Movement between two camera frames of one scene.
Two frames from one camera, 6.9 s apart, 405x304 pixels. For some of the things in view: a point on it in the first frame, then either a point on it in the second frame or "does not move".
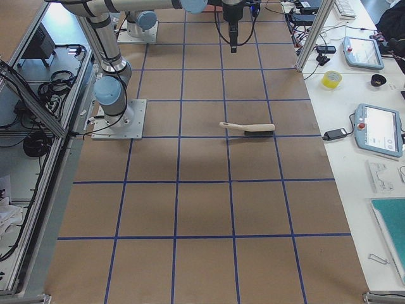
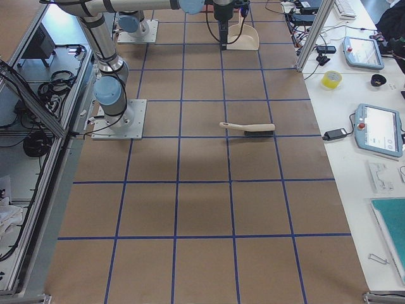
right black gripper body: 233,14 to 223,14
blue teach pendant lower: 378,129 does not move
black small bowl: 378,80 does not move
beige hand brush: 253,130 does not move
